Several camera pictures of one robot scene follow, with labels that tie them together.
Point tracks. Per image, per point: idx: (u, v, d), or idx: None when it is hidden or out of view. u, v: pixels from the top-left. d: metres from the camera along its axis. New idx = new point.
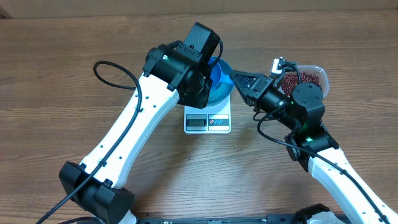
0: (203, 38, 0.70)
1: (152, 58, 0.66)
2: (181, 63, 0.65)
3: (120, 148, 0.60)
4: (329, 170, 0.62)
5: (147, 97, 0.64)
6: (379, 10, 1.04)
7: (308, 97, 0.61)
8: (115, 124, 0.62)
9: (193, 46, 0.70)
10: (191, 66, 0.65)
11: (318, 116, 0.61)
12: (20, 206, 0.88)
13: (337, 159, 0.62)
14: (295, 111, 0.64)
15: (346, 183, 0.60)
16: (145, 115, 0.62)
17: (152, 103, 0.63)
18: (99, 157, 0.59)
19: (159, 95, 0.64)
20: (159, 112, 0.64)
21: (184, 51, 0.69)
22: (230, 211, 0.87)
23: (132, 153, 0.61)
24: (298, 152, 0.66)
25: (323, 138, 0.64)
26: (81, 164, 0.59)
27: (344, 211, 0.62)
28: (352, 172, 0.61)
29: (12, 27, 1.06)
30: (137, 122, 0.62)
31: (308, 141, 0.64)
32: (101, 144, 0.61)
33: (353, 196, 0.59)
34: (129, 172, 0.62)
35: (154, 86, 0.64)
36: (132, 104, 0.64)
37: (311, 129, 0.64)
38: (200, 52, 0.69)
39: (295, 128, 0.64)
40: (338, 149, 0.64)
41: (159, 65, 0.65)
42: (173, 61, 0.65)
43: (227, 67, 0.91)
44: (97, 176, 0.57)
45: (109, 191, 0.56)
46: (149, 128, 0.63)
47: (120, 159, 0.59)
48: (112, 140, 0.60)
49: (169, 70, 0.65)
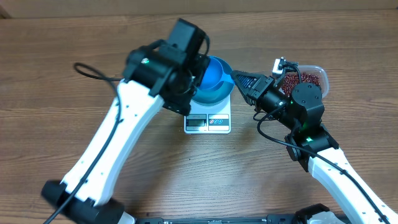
0: (188, 33, 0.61)
1: (130, 61, 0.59)
2: (163, 65, 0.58)
3: (101, 163, 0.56)
4: (329, 170, 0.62)
5: (128, 106, 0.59)
6: (379, 10, 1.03)
7: (307, 97, 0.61)
8: (97, 136, 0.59)
9: (176, 45, 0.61)
10: (174, 68, 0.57)
11: (318, 116, 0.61)
12: (20, 206, 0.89)
13: (337, 159, 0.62)
14: (295, 111, 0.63)
15: (346, 183, 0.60)
16: (125, 126, 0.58)
17: (132, 112, 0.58)
18: (81, 174, 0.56)
19: (140, 103, 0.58)
20: (141, 122, 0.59)
21: (166, 50, 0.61)
22: (230, 211, 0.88)
23: (115, 166, 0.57)
24: (298, 152, 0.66)
25: (323, 138, 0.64)
26: (63, 182, 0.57)
27: (344, 211, 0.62)
28: (352, 172, 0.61)
29: (12, 27, 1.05)
30: (116, 133, 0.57)
31: (307, 141, 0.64)
32: (82, 160, 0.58)
33: (353, 196, 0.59)
34: (114, 184, 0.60)
35: (134, 93, 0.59)
36: (113, 114, 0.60)
37: (311, 129, 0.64)
38: (185, 51, 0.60)
39: (294, 127, 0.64)
40: (338, 149, 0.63)
41: (138, 70, 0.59)
42: (153, 64, 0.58)
43: (227, 66, 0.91)
44: (79, 195, 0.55)
45: (91, 211, 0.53)
46: (132, 138, 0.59)
47: (102, 175, 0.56)
48: (92, 155, 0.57)
49: (150, 74, 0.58)
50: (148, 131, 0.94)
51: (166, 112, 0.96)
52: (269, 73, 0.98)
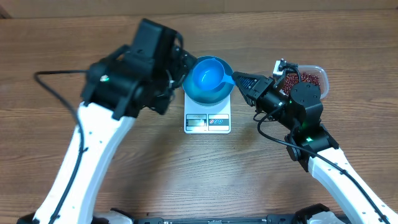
0: (152, 39, 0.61)
1: (90, 81, 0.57)
2: (127, 79, 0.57)
3: (71, 196, 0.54)
4: (329, 170, 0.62)
5: (91, 132, 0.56)
6: (380, 10, 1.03)
7: (306, 97, 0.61)
8: (61, 168, 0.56)
9: (141, 51, 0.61)
10: (139, 82, 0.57)
11: (317, 115, 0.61)
12: (20, 206, 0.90)
13: (337, 159, 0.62)
14: (295, 111, 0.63)
15: (346, 183, 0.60)
16: (91, 154, 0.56)
17: (97, 139, 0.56)
18: (51, 210, 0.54)
19: (105, 128, 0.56)
20: (107, 148, 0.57)
21: (131, 58, 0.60)
22: (231, 211, 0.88)
23: (87, 196, 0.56)
24: (298, 152, 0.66)
25: (323, 138, 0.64)
26: (34, 219, 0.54)
27: (344, 211, 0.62)
28: (352, 172, 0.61)
29: (11, 27, 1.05)
30: (83, 163, 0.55)
31: (307, 141, 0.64)
32: (50, 193, 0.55)
33: (353, 196, 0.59)
34: (89, 213, 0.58)
35: (97, 119, 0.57)
36: (75, 142, 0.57)
37: (311, 129, 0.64)
38: (151, 57, 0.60)
39: (293, 127, 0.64)
40: (338, 149, 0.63)
41: (99, 89, 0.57)
42: (115, 81, 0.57)
43: (227, 67, 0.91)
44: None
45: None
46: (101, 164, 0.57)
47: (74, 208, 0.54)
48: (61, 188, 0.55)
49: (114, 92, 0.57)
50: (148, 131, 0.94)
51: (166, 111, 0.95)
52: (269, 73, 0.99)
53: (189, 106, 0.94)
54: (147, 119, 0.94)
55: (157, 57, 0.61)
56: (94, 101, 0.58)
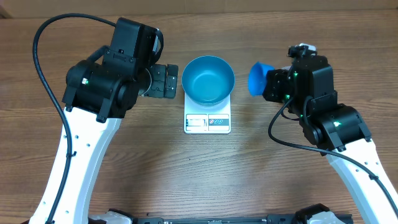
0: (132, 37, 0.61)
1: (69, 84, 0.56)
2: (109, 79, 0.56)
3: (64, 201, 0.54)
4: (357, 170, 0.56)
5: (77, 136, 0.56)
6: (379, 10, 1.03)
7: (311, 63, 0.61)
8: (51, 175, 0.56)
9: (122, 50, 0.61)
10: (121, 82, 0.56)
11: (327, 79, 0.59)
12: (20, 206, 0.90)
13: (367, 158, 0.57)
14: (304, 88, 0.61)
15: (374, 190, 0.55)
16: (79, 158, 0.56)
17: (84, 143, 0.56)
18: (46, 216, 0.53)
19: (91, 132, 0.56)
20: (96, 150, 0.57)
21: (112, 58, 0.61)
22: (231, 211, 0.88)
23: (80, 200, 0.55)
24: (319, 133, 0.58)
25: (351, 121, 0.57)
26: None
27: (362, 217, 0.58)
28: (384, 178, 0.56)
29: (11, 27, 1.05)
30: (71, 168, 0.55)
31: (335, 125, 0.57)
32: (43, 200, 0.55)
33: (379, 206, 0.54)
34: (84, 217, 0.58)
35: (84, 122, 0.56)
36: (63, 149, 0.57)
37: (327, 104, 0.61)
38: (133, 56, 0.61)
39: (306, 101, 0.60)
40: (370, 142, 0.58)
41: (81, 91, 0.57)
42: (96, 83, 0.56)
43: (224, 62, 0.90)
44: None
45: None
46: (91, 168, 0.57)
47: (68, 213, 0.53)
48: (53, 194, 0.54)
49: (97, 94, 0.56)
50: (148, 131, 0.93)
51: (166, 111, 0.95)
52: None
53: (189, 105, 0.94)
54: (147, 120, 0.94)
55: (138, 56, 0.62)
56: (77, 105, 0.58)
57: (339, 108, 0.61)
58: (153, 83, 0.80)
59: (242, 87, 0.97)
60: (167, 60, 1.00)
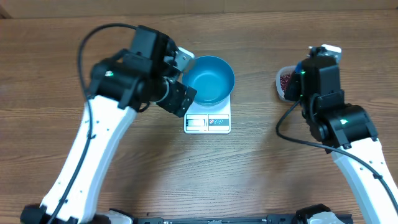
0: (149, 41, 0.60)
1: (94, 78, 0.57)
2: (128, 75, 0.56)
3: (79, 181, 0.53)
4: (360, 168, 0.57)
5: (98, 121, 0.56)
6: (380, 10, 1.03)
7: (319, 63, 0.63)
8: (69, 157, 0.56)
9: (140, 53, 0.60)
10: (140, 78, 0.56)
11: (334, 77, 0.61)
12: (20, 206, 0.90)
13: (372, 157, 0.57)
14: (313, 87, 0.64)
15: (377, 188, 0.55)
16: (98, 140, 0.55)
17: (104, 127, 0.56)
18: (60, 195, 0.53)
19: (112, 117, 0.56)
20: (115, 134, 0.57)
21: (131, 60, 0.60)
22: (231, 211, 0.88)
23: (94, 183, 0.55)
24: (325, 130, 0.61)
25: (359, 121, 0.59)
26: (41, 205, 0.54)
27: (363, 215, 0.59)
28: (388, 177, 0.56)
29: (11, 27, 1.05)
30: (89, 149, 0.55)
31: (342, 123, 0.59)
32: (58, 180, 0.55)
33: (381, 205, 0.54)
34: (96, 201, 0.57)
35: (106, 108, 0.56)
36: (83, 132, 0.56)
37: (334, 102, 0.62)
38: (150, 58, 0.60)
39: (312, 99, 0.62)
40: (377, 140, 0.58)
41: (103, 84, 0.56)
42: (119, 76, 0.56)
43: (222, 61, 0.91)
44: (61, 214, 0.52)
45: None
46: (107, 153, 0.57)
47: (81, 193, 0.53)
48: (69, 174, 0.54)
49: (117, 89, 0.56)
50: (148, 132, 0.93)
51: (166, 111, 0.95)
52: (269, 73, 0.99)
53: None
54: (147, 120, 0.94)
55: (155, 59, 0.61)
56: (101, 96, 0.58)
57: (347, 107, 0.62)
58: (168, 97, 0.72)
59: (242, 87, 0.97)
60: None
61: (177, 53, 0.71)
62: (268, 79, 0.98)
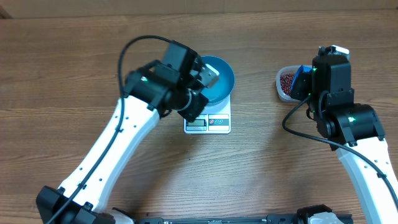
0: (179, 56, 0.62)
1: (130, 80, 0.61)
2: (160, 84, 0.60)
3: (100, 169, 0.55)
4: (365, 167, 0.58)
5: (127, 117, 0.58)
6: (379, 10, 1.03)
7: (329, 60, 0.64)
8: (94, 146, 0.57)
9: (170, 65, 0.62)
10: (169, 88, 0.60)
11: (344, 75, 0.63)
12: (20, 206, 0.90)
13: (377, 157, 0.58)
14: (323, 84, 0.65)
15: (379, 187, 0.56)
16: (125, 135, 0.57)
17: (132, 123, 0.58)
18: (79, 180, 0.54)
19: (140, 114, 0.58)
20: (139, 133, 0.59)
21: (161, 71, 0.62)
22: (230, 211, 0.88)
23: (112, 174, 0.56)
24: (332, 127, 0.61)
25: (368, 121, 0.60)
26: (60, 187, 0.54)
27: (364, 213, 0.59)
28: (392, 177, 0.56)
29: (11, 27, 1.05)
30: (116, 141, 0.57)
31: (351, 121, 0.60)
32: (79, 167, 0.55)
33: (382, 203, 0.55)
34: (107, 195, 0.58)
35: (136, 106, 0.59)
36: (112, 124, 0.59)
37: (342, 100, 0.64)
38: (178, 71, 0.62)
39: (321, 95, 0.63)
40: (382, 140, 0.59)
41: (138, 85, 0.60)
42: (153, 82, 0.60)
43: (222, 61, 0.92)
44: (77, 199, 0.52)
45: (90, 214, 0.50)
46: (129, 150, 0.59)
47: (101, 181, 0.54)
48: (92, 161, 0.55)
49: (147, 94, 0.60)
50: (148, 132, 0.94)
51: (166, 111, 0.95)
52: (269, 73, 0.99)
53: None
54: None
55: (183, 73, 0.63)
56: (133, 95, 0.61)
57: (355, 106, 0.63)
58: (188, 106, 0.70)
59: (242, 87, 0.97)
60: None
61: (203, 69, 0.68)
62: (268, 79, 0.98)
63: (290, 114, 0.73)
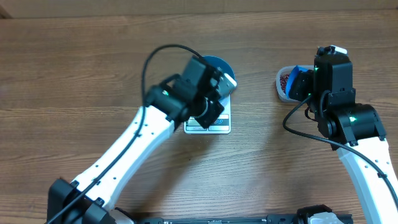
0: (198, 72, 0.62)
1: (151, 93, 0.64)
2: (178, 100, 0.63)
3: (115, 168, 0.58)
4: (365, 167, 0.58)
5: (147, 124, 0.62)
6: (379, 10, 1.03)
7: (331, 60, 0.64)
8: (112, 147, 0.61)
9: (188, 81, 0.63)
10: (187, 104, 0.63)
11: (346, 74, 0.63)
12: (20, 206, 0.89)
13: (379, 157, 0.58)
14: (324, 83, 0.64)
15: (380, 187, 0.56)
16: (142, 140, 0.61)
17: (150, 130, 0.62)
18: (94, 176, 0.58)
19: (158, 124, 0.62)
20: (155, 140, 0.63)
21: (180, 85, 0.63)
22: (230, 211, 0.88)
23: (126, 175, 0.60)
24: (333, 126, 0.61)
25: (369, 121, 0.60)
26: (74, 180, 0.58)
27: (364, 213, 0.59)
28: (392, 177, 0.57)
29: (12, 27, 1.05)
30: (133, 145, 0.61)
31: (352, 121, 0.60)
32: (96, 163, 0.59)
33: (382, 203, 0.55)
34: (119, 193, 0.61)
35: (156, 116, 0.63)
36: (131, 129, 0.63)
37: (344, 100, 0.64)
38: (196, 88, 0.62)
39: (323, 94, 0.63)
40: (384, 140, 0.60)
41: (159, 99, 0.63)
42: (173, 96, 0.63)
43: (222, 61, 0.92)
44: (89, 194, 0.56)
45: (99, 210, 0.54)
46: (143, 155, 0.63)
47: (114, 180, 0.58)
48: (109, 160, 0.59)
49: (166, 108, 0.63)
50: None
51: None
52: (269, 73, 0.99)
53: None
54: None
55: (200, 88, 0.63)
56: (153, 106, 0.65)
57: (357, 106, 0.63)
58: (205, 114, 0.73)
59: (242, 87, 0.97)
60: (167, 60, 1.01)
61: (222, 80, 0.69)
62: (268, 79, 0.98)
63: (292, 112, 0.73)
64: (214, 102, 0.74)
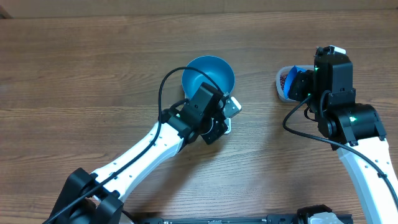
0: (205, 101, 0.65)
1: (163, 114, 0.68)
2: (186, 124, 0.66)
3: (130, 168, 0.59)
4: (365, 167, 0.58)
5: (161, 136, 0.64)
6: (379, 10, 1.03)
7: (331, 59, 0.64)
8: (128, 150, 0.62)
9: (197, 106, 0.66)
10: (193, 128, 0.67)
11: (346, 74, 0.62)
12: (20, 206, 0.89)
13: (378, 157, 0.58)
14: (324, 83, 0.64)
15: (380, 186, 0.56)
16: (157, 149, 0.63)
17: (163, 141, 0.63)
18: (112, 170, 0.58)
19: (171, 136, 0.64)
20: (166, 151, 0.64)
21: (188, 110, 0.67)
22: (230, 211, 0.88)
23: (139, 177, 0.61)
24: (333, 126, 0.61)
25: (370, 122, 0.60)
26: (92, 173, 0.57)
27: (364, 212, 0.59)
28: (392, 177, 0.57)
29: (12, 27, 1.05)
30: (147, 152, 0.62)
31: (352, 121, 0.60)
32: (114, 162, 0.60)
33: (382, 201, 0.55)
34: (128, 193, 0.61)
35: (169, 132, 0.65)
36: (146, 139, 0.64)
37: (344, 100, 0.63)
38: (203, 114, 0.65)
39: (323, 94, 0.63)
40: (384, 141, 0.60)
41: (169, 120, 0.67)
42: (183, 119, 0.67)
43: (221, 61, 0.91)
44: (107, 186, 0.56)
45: (117, 200, 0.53)
46: (153, 163, 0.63)
47: (131, 177, 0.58)
48: (125, 159, 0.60)
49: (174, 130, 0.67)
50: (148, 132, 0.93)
51: None
52: (269, 73, 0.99)
53: None
54: (147, 119, 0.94)
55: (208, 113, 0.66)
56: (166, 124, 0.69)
57: (357, 106, 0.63)
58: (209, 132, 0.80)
59: (242, 87, 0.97)
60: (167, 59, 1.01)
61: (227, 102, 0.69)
62: (268, 79, 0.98)
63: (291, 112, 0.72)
64: (217, 123, 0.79)
